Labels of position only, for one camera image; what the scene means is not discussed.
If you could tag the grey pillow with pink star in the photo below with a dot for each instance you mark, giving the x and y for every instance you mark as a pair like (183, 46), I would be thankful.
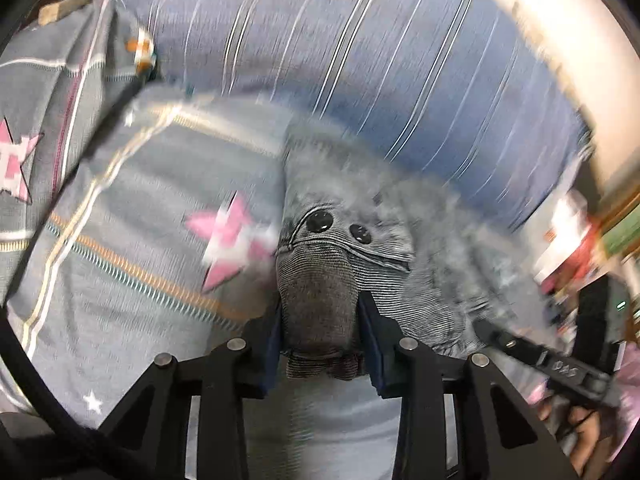
(50, 110)

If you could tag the person's right hand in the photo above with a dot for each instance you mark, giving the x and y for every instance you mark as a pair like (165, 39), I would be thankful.
(585, 435)

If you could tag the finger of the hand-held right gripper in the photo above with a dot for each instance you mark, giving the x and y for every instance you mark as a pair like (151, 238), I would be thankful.
(525, 350)

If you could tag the white paper bag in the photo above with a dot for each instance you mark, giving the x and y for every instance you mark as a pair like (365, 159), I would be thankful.
(565, 230)

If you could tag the grey plaid star bedsheet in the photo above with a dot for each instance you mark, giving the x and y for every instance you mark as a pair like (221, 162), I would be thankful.
(140, 210)

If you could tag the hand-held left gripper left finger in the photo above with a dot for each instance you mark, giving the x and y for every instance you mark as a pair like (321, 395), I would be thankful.
(272, 355)

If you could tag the wooden block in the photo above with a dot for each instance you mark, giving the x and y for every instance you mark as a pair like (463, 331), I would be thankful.
(70, 5)

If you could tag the grey denim pants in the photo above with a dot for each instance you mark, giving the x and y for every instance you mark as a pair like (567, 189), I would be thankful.
(350, 200)

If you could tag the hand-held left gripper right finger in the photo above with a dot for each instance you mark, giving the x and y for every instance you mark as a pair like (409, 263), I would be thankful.
(370, 340)

